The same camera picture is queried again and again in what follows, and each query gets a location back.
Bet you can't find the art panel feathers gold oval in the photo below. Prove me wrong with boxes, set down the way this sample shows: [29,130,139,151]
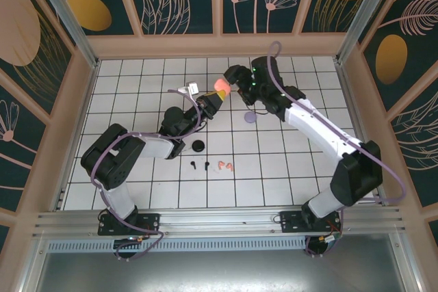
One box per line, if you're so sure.
[361,0,438,112]

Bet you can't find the grey metal sheet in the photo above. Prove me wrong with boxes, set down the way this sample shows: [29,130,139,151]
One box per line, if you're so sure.
[34,250,408,292]

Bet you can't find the art panel pink leaf lines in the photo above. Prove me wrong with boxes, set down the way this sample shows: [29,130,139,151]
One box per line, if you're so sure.
[389,76,438,208]

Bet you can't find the art panel single flower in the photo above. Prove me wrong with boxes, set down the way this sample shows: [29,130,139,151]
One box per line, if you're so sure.
[0,83,49,211]

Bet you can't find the art panel large pale circle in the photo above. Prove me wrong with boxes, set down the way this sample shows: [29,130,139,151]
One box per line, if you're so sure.
[0,0,75,118]

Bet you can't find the aluminium side rail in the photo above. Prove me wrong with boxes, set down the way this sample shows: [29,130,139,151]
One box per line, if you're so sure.
[50,60,101,211]
[333,59,387,204]

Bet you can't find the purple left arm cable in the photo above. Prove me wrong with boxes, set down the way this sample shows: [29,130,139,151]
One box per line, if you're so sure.
[89,88,203,263]

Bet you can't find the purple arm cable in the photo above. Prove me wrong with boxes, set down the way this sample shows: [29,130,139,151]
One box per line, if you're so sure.
[89,88,203,263]
[266,41,407,258]

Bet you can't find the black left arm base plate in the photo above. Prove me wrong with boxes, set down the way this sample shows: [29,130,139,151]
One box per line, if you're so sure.
[98,213,161,237]

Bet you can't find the aluminium mounting rail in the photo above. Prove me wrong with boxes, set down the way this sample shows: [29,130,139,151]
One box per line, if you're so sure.
[32,211,407,238]

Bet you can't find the aluminium corner post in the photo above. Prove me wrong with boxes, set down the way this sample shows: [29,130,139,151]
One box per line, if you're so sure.
[27,0,101,69]
[337,0,401,64]

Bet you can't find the slotted grey cable duct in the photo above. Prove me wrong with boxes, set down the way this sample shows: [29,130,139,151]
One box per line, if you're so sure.
[46,239,394,252]

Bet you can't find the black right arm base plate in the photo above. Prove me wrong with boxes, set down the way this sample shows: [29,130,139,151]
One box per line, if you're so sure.
[280,210,343,235]

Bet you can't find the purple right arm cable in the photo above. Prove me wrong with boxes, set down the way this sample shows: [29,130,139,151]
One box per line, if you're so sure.
[266,41,407,258]

